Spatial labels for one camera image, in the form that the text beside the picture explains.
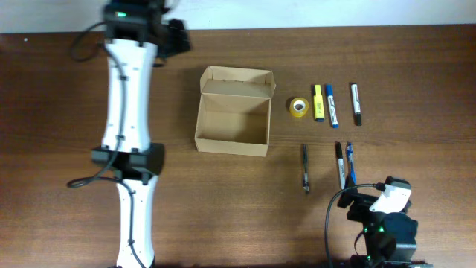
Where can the blue gel pen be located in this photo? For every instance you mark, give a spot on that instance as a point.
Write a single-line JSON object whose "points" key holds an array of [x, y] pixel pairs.
{"points": [[349, 155]]}

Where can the yellow tape roll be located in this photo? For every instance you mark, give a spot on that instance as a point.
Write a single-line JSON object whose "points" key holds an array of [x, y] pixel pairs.
{"points": [[298, 107]]}

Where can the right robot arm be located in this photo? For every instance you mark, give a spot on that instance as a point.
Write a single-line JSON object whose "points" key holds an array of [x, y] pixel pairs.
{"points": [[389, 233]]}

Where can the yellow highlighter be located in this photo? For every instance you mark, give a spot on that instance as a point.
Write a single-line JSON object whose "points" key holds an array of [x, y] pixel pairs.
{"points": [[318, 103]]}

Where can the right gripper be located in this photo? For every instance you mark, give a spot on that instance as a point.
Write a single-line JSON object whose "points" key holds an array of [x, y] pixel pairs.
{"points": [[361, 204]]}

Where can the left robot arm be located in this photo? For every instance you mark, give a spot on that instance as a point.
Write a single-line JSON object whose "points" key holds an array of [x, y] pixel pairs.
{"points": [[136, 41]]}

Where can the blue whiteboard marker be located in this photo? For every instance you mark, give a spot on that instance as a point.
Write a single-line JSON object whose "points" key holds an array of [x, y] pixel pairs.
{"points": [[331, 105]]}

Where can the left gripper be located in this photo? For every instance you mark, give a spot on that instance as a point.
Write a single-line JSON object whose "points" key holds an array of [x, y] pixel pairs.
{"points": [[182, 42]]}

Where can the black sharpie marker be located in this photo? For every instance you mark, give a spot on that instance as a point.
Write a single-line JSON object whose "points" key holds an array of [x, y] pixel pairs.
{"points": [[340, 164]]}

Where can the black whiteboard marker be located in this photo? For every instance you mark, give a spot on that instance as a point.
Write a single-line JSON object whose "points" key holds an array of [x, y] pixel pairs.
{"points": [[356, 104]]}

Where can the brown cardboard box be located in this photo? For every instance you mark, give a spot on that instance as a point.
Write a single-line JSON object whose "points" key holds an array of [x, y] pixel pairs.
{"points": [[235, 111]]}

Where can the black pen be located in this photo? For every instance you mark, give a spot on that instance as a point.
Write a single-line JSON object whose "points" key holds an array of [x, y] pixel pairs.
{"points": [[305, 179]]}

